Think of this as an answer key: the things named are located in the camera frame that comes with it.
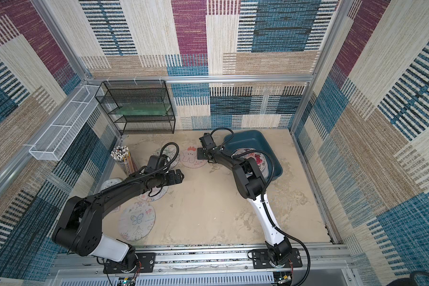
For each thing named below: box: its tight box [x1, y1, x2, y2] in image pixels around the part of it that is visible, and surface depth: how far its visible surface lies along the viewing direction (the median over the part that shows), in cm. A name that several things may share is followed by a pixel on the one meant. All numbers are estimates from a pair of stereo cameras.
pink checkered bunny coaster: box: [179, 145, 208, 169], surface depth 107 cm
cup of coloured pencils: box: [110, 145, 139, 177], surface depth 89 cm
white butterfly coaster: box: [117, 201, 156, 242], surface depth 86 cm
